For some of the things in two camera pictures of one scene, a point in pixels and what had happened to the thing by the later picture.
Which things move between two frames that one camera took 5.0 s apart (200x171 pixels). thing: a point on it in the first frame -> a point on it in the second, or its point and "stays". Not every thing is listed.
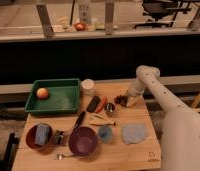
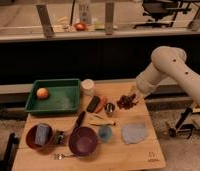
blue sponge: [42, 134] stays
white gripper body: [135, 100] -> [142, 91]
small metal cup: [109, 108] stays
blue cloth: [133, 132] stays
